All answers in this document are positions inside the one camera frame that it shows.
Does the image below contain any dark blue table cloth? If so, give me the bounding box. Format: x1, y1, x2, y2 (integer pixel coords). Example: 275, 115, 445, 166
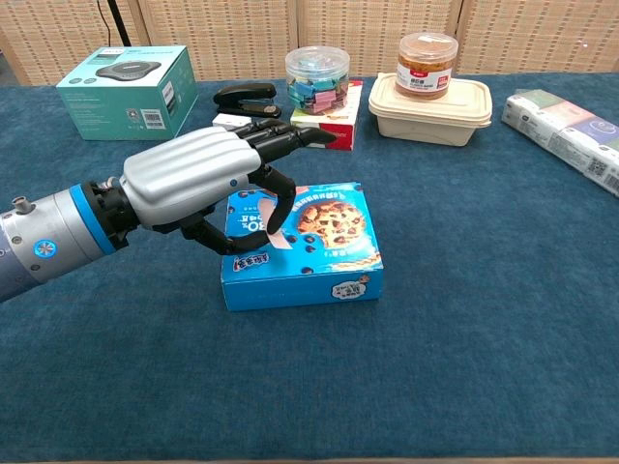
0, 72, 619, 460

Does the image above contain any small white box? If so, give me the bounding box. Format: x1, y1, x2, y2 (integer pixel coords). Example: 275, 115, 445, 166
211, 112, 252, 131

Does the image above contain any clear tub of binder clips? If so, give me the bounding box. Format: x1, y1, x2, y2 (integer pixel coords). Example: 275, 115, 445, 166
283, 45, 350, 116

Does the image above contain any black tripod stand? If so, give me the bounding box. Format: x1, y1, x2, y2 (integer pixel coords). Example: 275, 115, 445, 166
106, 0, 133, 48

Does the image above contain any red and white carton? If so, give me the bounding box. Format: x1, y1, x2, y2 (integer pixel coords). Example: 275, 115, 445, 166
289, 79, 365, 152

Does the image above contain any multicolour tissue pack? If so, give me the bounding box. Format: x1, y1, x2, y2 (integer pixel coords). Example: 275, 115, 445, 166
500, 88, 619, 199

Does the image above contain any bamboo folding screen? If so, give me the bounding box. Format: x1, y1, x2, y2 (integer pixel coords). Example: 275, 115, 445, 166
0, 0, 619, 87

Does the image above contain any blue cookie box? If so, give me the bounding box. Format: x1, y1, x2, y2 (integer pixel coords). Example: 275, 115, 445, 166
220, 181, 386, 313

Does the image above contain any clear jar of brown snack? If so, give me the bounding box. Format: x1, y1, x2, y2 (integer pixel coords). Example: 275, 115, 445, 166
395, 31, 459, 101

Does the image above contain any beige lidded food container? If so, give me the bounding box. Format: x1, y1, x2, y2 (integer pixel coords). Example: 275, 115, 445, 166
368, 72, 493, 146

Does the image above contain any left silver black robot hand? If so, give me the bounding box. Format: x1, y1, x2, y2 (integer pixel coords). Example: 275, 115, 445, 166
119, 119, 339, 256

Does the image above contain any black stapler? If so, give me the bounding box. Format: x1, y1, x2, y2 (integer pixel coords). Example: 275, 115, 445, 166
213, 82, 282, 119

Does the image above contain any teal speakerphone box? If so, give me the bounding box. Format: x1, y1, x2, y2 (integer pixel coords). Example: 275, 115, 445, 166
55, 44, 199, 142

